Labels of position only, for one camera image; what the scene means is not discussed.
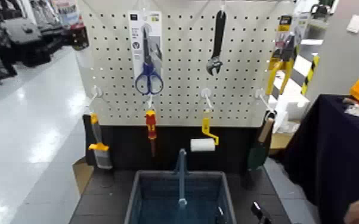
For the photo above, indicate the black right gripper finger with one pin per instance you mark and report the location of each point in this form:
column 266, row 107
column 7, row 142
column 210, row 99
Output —
column 261, row 214

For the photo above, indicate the black wheeled robot base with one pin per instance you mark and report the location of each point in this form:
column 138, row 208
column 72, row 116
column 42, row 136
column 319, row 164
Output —
column 23, row 34

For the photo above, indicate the blue crate with grey rim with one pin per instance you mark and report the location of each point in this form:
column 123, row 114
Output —
column 154, row 200

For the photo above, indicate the small brown cardboard box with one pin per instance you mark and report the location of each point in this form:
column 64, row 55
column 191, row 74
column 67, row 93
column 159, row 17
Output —
column 280, row 141

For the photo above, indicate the table with dark cloth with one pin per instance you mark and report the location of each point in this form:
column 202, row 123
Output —
column 329, row 150

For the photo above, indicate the white foam blocks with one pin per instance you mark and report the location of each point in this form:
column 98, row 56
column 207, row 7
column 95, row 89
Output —
column 292, row 106

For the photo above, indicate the clear plastic pegboard hook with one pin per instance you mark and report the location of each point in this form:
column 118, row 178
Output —
column 150, row 103
column 205, row 93
column 96, row 91
column 260, row 93

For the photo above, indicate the red yellow screwdriver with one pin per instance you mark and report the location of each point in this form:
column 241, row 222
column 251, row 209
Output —
column 150, row 125

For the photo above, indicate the yellow pliers in package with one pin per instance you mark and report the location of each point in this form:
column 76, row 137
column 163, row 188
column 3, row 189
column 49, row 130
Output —
column 284, row 53

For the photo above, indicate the beige pegboard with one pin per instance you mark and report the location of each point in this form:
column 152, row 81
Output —
column 185, row 62

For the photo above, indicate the orange grey paintbrush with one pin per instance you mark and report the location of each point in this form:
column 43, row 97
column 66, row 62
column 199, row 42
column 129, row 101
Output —
column 99, row 147

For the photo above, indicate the blue scissors on white card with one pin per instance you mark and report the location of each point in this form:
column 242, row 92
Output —
column 148, row 68

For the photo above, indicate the black adjustable wrench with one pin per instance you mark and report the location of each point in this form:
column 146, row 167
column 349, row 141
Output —
column 219, row 34

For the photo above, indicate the yellow black striped post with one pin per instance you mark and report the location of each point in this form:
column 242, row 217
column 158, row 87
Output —
column 310, row 73

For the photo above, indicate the white wall switch plate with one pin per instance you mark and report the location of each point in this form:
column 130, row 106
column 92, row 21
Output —
column 355, row 23

